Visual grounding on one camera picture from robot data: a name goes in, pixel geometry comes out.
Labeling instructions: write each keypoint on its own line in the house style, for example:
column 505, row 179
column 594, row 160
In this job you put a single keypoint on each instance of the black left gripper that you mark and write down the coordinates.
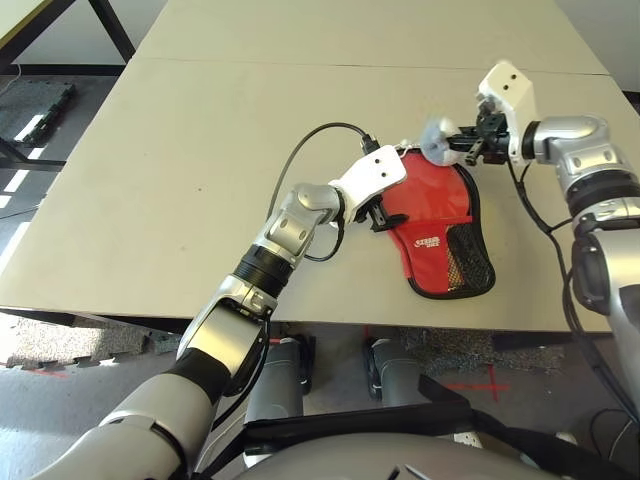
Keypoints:
column 371, row 217

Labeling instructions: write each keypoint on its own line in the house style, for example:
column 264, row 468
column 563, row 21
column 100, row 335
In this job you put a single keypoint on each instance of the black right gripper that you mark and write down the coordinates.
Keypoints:
column 492, row 137

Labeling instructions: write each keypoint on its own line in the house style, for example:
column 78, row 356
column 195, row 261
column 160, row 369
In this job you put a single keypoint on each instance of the clear plastic bag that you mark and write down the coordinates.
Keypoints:
column 437, row 145

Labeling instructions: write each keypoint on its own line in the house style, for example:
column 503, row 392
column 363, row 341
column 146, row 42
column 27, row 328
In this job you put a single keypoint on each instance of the red black paddle case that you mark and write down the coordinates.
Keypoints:
column 425, row 265

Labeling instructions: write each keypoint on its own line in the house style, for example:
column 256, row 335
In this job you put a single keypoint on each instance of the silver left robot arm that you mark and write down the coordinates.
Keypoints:
column 290, row 225

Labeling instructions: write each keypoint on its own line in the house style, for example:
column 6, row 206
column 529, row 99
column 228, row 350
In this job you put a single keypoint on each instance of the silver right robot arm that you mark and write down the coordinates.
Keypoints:
column 580, row 145

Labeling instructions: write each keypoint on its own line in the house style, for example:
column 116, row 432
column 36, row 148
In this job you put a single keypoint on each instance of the grey speckled foam mat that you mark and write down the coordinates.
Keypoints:
column 75, row 340
column 465, row 350

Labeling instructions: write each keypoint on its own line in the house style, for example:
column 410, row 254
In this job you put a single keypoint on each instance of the grey right robot leg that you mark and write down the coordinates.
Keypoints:
column 397, row 372

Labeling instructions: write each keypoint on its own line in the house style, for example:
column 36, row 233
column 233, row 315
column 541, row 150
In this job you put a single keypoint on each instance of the grey robot leg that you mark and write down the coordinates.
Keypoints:
column 397, row 372
column 277, row 380

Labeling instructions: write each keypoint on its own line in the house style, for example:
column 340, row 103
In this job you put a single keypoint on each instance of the grey left robot leg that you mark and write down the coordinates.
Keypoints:
column 277, row 380

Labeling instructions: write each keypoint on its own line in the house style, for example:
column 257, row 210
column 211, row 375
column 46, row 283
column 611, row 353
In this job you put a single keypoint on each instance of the black waist bar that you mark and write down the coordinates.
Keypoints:
column 350, row 417

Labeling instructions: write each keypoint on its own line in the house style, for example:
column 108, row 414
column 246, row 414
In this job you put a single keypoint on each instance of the white perforated shoe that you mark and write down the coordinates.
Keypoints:
column 464, row 439

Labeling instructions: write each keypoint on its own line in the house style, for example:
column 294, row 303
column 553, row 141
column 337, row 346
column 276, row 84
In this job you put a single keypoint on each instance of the silver robot torso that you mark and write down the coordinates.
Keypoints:
column 375, row 460

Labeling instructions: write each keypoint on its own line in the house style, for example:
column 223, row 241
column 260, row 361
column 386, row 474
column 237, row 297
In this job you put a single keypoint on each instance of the black framed side table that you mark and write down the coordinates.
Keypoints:
column 115, row 30

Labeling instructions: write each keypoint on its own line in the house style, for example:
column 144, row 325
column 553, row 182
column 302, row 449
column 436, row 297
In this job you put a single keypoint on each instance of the black floor mat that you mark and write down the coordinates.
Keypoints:
column 35, row 112

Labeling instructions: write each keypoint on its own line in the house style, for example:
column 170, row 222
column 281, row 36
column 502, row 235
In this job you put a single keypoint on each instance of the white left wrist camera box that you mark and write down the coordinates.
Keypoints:
column 375, row 172

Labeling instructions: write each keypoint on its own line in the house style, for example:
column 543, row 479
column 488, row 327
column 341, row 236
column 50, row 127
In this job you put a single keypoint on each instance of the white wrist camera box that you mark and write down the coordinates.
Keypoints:
column 515, row 95
column 375, row 172

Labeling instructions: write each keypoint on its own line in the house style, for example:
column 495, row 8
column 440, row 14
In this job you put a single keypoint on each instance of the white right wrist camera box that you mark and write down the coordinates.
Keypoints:
column 515, row 95

